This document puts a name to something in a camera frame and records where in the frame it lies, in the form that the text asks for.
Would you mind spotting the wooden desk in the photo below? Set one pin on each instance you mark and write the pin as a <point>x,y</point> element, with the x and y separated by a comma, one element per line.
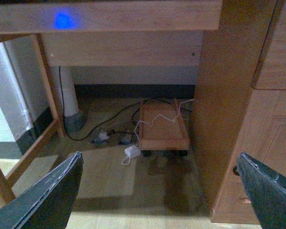
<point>239,100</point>

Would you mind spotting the white vertical pipe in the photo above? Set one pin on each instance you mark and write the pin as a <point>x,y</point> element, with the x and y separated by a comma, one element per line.
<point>74,117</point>

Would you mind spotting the power strip on floor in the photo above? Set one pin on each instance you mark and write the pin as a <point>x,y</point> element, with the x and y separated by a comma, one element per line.
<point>113,137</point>

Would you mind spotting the white power adapter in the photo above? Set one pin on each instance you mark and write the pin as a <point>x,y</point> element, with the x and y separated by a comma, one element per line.
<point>132,151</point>

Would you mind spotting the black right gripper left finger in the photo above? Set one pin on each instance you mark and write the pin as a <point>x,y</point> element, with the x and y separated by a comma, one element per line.
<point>48,203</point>

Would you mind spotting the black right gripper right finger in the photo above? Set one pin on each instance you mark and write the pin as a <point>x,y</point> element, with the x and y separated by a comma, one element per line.
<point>266,190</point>

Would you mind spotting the wooden keyboard tray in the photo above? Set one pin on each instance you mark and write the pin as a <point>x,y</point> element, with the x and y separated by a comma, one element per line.
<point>110,15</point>

